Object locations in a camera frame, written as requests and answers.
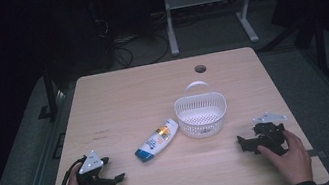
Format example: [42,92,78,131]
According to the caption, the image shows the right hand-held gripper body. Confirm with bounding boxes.
[249,108,294,161]

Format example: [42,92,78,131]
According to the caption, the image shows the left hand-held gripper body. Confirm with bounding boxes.
[71,146,116,185]

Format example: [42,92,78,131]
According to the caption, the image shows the white plastic basket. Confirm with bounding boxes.
[169,76,232,143]

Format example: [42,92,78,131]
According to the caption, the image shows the white blue shampoo bottle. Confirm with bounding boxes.
[129,116,185,165]

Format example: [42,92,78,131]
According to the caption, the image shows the person's right hand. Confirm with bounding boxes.
[255,126,316,185]

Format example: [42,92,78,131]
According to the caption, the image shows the black tape strip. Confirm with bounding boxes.
[307,146,328,162]

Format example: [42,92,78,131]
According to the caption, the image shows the black metal stand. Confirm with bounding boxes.
[309,18,329,79]
[30,64,68,124]

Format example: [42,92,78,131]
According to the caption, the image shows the black floor cables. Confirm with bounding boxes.
[107,27,173,72]

